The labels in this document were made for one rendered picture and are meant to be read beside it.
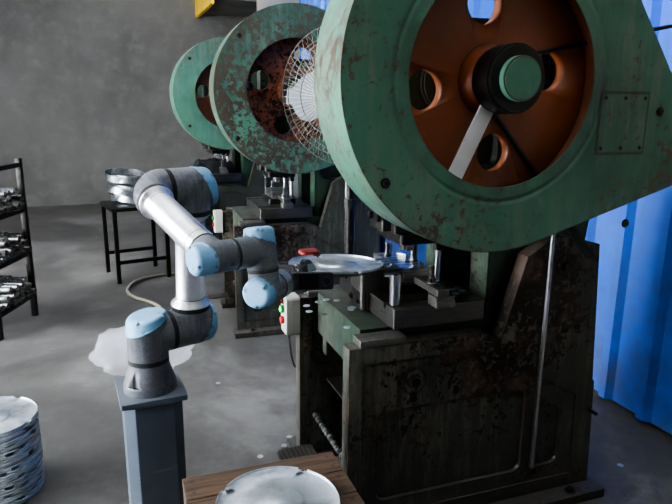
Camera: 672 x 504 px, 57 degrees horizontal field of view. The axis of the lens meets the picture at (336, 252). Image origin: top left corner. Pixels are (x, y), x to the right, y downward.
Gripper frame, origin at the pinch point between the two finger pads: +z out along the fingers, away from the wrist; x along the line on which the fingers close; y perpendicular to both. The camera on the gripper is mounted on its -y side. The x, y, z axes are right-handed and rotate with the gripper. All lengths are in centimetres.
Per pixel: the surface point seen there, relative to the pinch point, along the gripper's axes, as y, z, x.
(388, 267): -17.1, 19.4, 0.7
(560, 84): -62, 6, -53
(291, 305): 17.5, 26.0, 18.0
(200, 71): 183, 248, -90
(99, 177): 467, 487, 5
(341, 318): -4.6, 12.3, 16.6
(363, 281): -10.5, 14.8, 4.9
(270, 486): -3, -35, 47
